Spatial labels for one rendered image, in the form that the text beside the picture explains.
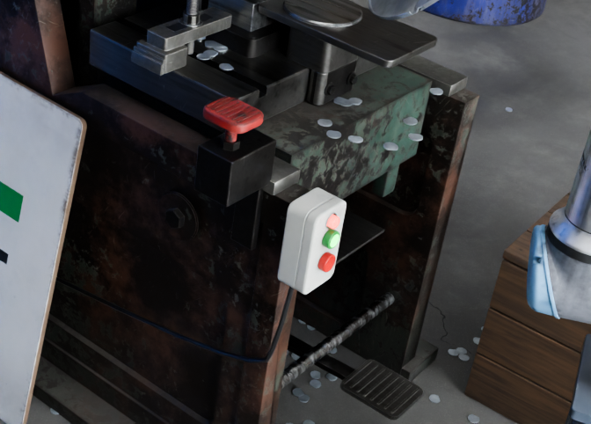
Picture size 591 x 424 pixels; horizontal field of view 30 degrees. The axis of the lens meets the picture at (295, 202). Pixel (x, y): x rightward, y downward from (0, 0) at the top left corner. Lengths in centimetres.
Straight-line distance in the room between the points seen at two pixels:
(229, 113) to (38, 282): 59
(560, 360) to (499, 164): 106
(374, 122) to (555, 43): 220
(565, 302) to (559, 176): 161
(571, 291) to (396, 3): 47
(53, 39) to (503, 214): 141
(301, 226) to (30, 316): 60
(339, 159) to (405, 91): 19
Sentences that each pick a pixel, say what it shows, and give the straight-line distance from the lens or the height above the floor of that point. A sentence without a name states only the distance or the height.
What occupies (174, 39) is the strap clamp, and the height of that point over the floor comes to 75.
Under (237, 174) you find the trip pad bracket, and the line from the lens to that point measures 145.
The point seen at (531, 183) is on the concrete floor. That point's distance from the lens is 300.
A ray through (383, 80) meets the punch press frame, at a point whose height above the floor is 64.
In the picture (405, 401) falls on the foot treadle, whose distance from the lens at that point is 194.
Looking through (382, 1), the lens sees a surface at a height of 84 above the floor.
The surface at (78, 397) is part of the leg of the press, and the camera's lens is 206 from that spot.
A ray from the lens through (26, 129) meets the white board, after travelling 184.
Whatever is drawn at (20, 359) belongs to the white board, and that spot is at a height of 14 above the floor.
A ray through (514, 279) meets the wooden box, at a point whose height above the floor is 30.
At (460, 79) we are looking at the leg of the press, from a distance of 192.
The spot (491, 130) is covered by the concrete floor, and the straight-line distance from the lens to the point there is 322.
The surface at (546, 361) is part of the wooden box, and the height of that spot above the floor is 17.
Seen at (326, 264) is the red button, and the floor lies 54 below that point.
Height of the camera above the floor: 143
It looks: 32 degrees down
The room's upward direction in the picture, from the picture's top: 9 degrees clockwise
